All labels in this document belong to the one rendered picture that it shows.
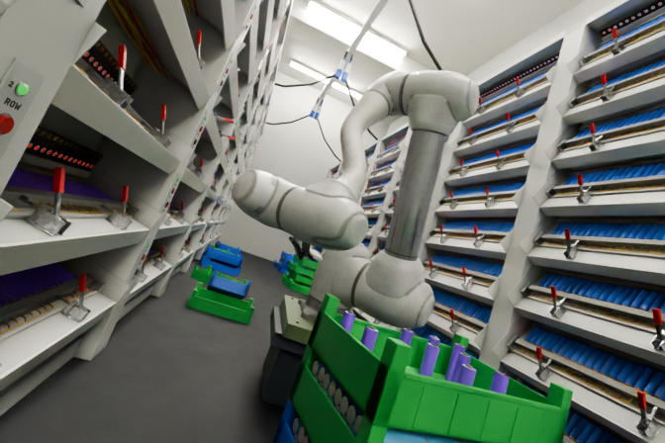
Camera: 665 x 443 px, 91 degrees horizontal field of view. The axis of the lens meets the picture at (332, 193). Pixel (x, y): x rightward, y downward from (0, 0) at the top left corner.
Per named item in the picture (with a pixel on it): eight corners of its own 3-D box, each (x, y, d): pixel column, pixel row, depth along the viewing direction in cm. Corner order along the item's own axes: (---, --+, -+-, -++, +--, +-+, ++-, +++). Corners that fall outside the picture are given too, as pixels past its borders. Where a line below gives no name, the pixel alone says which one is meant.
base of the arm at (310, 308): (341, 313, 125) (346, 300, 126) (355, 334, 104) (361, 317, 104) (296, 299, 123) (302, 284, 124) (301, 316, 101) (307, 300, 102)
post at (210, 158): (163, 293, 160) (297, -16, 189) (158, 297, 151) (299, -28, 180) (121, 280, 155) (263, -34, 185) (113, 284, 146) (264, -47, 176)
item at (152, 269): (166, 273, 152) (186, 248, 155) (118, 308, 94) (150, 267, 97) (127, 248, 149) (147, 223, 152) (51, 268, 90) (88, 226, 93)
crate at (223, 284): (206, 291, 192) (212, 277, 196) (239, 301, 196) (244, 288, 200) (207, 284, 166) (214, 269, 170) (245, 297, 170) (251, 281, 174)
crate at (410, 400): (449, 377, 61) (461, 334, 63) (561, 455, 43) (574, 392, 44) (307, 343, 51) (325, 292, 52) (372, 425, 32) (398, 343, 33)
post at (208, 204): (187, 270, 227) (283, 45, 256) (185, 273, 218) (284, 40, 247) (157, 261, 223) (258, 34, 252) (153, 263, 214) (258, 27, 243)
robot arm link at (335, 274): (325, 293, 123) (344, 236, 126) (365, 313, 113) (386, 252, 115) (298, 290, 110) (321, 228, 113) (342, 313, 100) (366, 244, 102)
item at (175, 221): (184, 232, 155) (203, 209, 158) (147, 240, 97) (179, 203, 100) (145, 207, 152) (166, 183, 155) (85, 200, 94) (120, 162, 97)
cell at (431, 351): (422, 387, 48) (434, 342, 49) (429, 394, 47) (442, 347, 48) (412, 385, 48) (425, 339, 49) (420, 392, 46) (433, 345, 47)
